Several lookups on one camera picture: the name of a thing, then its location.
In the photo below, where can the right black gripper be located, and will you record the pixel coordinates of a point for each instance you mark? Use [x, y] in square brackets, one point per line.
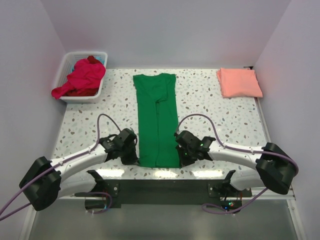
[183, 162]

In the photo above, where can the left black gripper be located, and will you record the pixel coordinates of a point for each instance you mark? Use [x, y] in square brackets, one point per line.
[133, 159]

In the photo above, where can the green t shirt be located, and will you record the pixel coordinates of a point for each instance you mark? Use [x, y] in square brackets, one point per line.
[157, 120]

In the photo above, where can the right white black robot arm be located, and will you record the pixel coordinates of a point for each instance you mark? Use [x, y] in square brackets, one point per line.
[268, 166]

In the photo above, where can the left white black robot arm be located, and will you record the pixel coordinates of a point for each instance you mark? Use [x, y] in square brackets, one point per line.
[47, 180]

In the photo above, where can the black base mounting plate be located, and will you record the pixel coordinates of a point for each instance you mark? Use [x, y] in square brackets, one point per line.
[161, 192]

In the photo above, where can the folded salmon pink t shirt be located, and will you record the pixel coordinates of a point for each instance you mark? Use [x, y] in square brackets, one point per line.
[236, 82]

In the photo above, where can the crumpled magenta t shirt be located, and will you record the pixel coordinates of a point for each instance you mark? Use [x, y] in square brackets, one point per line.
[84, 81]

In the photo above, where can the teal garment in basket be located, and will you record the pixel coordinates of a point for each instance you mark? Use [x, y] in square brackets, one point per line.
[101, 59]

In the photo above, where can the dark red t shirt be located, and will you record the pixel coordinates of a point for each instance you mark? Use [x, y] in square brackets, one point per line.
[92, 60]

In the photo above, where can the white plastic laundry basket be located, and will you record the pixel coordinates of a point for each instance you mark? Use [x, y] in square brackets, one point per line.
[67, 67]

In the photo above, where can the aluminium frame rail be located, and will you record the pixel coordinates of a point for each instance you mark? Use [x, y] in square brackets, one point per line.
[267, 195]

